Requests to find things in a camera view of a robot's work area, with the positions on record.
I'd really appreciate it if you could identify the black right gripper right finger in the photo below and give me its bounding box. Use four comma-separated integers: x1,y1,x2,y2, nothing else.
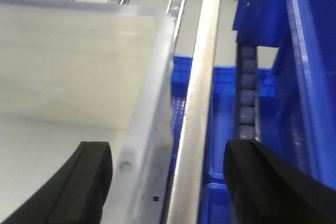
223,140,335,223

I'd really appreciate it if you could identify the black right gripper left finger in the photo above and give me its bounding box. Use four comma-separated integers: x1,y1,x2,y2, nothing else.
3,142,112,223

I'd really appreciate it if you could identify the white plastic tote box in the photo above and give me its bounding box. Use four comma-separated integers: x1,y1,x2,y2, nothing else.
1,0,174,223

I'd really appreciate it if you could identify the blue bin lower right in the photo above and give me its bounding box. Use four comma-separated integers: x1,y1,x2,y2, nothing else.
170,55,279,224

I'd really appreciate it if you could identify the blue bin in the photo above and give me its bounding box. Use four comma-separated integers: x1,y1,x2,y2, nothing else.
170,55,279,224
233,0,335,188

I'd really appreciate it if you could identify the grey roller track right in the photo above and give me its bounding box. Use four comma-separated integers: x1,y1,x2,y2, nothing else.
233,44,260,141

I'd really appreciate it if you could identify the metal shelf divider rail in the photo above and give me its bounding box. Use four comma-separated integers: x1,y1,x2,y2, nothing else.
163,0,221,223

